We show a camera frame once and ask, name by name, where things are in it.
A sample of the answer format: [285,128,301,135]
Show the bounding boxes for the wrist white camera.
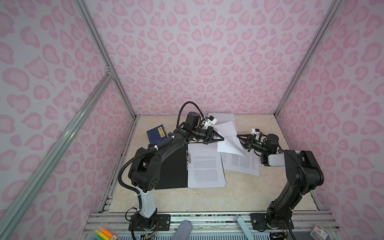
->
[202,116,217,128]
[251,128,261,136]

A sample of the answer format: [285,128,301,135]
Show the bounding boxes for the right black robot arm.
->
[237,134,324,232]

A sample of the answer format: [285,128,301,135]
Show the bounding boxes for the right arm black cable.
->
[278,148,310,196]

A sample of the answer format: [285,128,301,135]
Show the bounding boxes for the grey foam roller handle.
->
[172,220,193,240]

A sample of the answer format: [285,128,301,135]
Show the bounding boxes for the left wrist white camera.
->
[202,116,217,128]

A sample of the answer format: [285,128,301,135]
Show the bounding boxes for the light blue tool handle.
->
[237,217,254,240]

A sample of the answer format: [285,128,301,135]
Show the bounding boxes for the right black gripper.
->
[237,135,269,155]

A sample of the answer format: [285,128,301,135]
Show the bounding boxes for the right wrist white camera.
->
[251,128,261,136]

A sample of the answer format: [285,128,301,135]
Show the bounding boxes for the text paper sheet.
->
[214,122,245,157]

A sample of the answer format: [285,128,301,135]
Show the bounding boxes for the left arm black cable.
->
[176,101,205,128]

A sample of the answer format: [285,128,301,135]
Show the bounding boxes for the blue booklet yellow label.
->
[147,125,168,146]

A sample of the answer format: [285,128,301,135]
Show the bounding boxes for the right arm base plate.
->
[250,213,295,232]

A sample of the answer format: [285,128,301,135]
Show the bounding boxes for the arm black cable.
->
[278,148,310,196]
[176,101,205,128]

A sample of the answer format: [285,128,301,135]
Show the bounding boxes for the highlighter pens box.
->
[90,227,119,240]

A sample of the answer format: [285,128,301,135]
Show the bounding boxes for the red white label box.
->
[310,225,329,240]

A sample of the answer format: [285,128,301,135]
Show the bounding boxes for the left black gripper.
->
[191,127,224,145]

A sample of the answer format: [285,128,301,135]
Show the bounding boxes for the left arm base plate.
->
[129,214,171,232]

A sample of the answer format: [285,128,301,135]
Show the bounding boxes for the red folder black inside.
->
[148,145,188,190]

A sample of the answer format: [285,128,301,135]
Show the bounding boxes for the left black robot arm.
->
[117,112,225,234]

